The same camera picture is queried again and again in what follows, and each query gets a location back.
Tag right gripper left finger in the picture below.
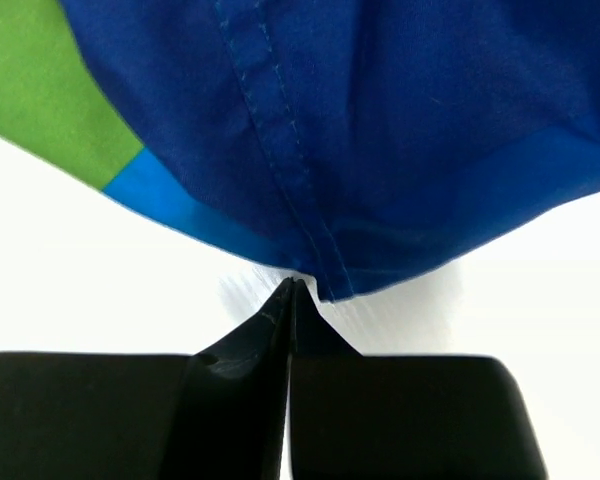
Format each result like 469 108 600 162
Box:
0 280 293 479

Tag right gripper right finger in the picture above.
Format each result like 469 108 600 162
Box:
289 280 547 479

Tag rainbow striped shorts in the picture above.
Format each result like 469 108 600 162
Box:
0 1 600 301

